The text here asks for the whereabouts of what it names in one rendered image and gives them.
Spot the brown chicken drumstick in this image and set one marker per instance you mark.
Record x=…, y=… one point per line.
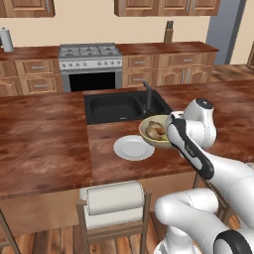
x=154, y=130

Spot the wooden wall cupboards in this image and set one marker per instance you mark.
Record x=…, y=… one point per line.
x=26, y=7
x=165, y=6

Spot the wooden stool with white cushion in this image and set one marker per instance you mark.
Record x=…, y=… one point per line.
x=112, y=201

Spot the olive green bowl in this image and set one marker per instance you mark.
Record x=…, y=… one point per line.
x=144, y=132

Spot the white round plate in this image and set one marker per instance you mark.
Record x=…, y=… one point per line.
x=132, y=148

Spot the silver stove with oven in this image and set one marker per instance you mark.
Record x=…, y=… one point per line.
x=91, y=63

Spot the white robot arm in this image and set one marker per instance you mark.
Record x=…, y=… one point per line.
x=198, y=211

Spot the wooden cabinet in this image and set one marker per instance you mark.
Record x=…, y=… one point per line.
x=251, y=58

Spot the black sink tap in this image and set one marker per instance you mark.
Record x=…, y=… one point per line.
x=149, y=97

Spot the black double sink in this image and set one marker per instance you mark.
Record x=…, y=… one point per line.
x=112, y=107

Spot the wooden knife block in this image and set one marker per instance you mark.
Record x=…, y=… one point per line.
x=168, y=33

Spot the grey fridge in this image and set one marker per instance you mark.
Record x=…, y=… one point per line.
x=221, y=29

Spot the wooden base cupboards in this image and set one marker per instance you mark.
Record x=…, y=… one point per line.
x=33, y=74
x=165, y=67

